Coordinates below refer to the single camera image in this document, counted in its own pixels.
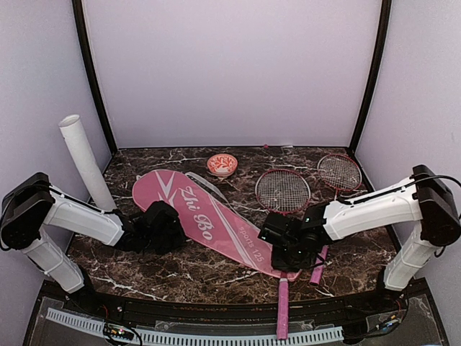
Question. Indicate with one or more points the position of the red white patterned bowl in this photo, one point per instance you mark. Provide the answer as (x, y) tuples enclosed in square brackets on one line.
[(222, 165)]

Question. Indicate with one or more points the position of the pink racket bag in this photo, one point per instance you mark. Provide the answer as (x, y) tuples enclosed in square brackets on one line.
[(204, 218)]

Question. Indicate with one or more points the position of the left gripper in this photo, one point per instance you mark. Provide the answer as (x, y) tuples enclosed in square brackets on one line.
[(179, 239)]

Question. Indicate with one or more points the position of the left black frame post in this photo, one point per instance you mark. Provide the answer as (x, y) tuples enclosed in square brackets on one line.
[(84, 43)]

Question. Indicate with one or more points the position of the white shuttlecock tube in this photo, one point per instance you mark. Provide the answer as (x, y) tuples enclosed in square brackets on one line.
[(83, 157)]

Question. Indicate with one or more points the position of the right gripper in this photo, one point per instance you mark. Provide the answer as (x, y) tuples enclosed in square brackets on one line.
[(278, 262)]

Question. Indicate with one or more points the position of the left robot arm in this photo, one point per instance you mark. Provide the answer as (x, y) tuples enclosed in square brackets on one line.
[(36, 203)]

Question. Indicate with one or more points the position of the red badminton racket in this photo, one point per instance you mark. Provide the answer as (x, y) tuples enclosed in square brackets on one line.
[(282, 191), (343, 175)]

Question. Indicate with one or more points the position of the white cable tray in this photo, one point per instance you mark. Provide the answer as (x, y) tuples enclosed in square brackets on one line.
[(170, 333)]

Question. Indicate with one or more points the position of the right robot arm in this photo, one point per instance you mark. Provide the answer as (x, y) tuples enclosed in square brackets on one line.
[(423, 198)]

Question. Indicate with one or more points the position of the black frame post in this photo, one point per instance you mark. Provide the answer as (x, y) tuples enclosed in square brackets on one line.
[(379, 47), (84, 43)]

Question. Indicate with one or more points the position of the right black frame post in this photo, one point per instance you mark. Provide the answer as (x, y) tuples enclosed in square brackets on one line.
[(379, 47)]

